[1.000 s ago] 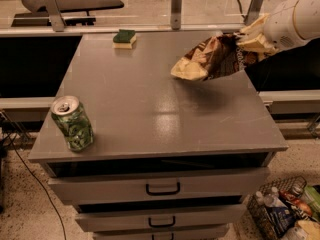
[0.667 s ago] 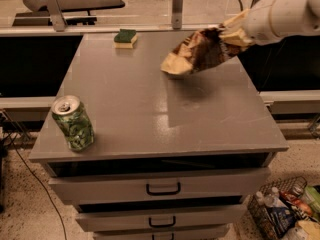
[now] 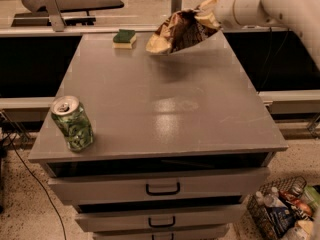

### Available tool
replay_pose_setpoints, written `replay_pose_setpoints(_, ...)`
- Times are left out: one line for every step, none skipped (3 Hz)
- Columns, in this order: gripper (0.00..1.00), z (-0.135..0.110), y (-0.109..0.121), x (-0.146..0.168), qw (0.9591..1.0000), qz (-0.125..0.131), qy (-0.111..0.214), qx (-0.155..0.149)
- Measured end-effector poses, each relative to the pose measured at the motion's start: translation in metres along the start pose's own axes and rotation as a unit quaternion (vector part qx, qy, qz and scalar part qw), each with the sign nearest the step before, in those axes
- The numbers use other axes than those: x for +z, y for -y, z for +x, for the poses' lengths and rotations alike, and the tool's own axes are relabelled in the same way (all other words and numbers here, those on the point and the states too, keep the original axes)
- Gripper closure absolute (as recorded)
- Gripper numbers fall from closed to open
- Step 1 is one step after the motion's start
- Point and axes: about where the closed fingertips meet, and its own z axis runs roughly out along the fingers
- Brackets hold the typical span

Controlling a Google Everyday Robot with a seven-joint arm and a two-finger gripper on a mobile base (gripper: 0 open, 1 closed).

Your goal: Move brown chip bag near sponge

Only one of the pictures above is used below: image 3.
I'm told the brown chip bag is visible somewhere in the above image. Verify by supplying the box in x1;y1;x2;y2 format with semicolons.
146;0;221;54

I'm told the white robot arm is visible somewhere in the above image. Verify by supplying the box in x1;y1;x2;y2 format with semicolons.
214;0;320;68

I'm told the green and yellow sponge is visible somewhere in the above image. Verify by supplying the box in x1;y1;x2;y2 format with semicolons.
113;29;136;49

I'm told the blue snack bag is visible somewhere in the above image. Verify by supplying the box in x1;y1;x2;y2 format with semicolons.
266;206;295;237

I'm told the red snack bag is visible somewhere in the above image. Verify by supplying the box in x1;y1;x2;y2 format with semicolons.
279;190;313;216

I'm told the green snack bag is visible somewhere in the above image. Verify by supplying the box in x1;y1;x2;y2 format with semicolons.
301;185;320;212

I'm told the grey drawer cabinet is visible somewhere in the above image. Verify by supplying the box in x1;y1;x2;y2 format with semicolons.
27;30;289;240

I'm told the green soda can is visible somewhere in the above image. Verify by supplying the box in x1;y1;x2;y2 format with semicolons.
50;96;94;152

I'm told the top grey drawer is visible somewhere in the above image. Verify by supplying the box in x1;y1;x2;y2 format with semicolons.
49;167;270;205

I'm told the grey drawer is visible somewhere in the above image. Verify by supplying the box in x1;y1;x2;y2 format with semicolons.
93;224;229;240
49;167;270;205
75;204;246;233

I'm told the middle grey drawer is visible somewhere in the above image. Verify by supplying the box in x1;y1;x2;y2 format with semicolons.
75;204;246;233

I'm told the bottom grey drawer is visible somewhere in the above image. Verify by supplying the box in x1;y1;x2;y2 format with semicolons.
93;224;229;240

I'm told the dark bench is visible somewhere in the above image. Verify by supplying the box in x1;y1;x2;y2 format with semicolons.
11;0;124;27

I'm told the clear water bottle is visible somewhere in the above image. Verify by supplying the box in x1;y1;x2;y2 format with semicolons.
255;187;285;208

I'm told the left metal bracket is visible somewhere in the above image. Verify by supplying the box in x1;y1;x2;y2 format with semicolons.
43;0;65;32

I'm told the black floor cable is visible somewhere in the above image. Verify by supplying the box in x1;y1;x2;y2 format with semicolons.
6;133;68;240

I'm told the wire basket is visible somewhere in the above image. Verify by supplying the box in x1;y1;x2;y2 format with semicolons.
247;176;306;240

